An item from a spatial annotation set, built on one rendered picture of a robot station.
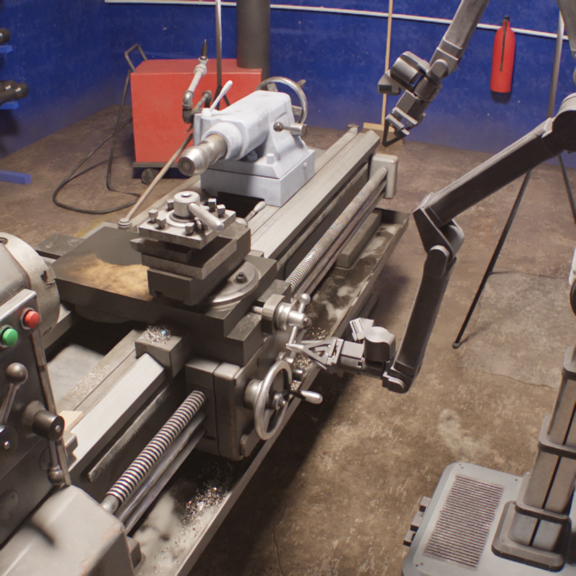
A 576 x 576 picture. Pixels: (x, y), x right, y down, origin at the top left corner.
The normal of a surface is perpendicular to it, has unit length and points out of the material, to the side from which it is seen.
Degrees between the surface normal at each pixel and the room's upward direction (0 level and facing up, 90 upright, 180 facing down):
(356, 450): 0
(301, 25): 90
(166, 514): 0
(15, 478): 90
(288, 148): 66
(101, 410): 36
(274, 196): 90
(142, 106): 90
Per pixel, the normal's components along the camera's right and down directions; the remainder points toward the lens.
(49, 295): 0.91, 0.04
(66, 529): 0.49, -0.64
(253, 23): 0.07, 0.48
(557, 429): -0.44, 0.43
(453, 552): 0.00, -0.88
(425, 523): -0.63, -0.77
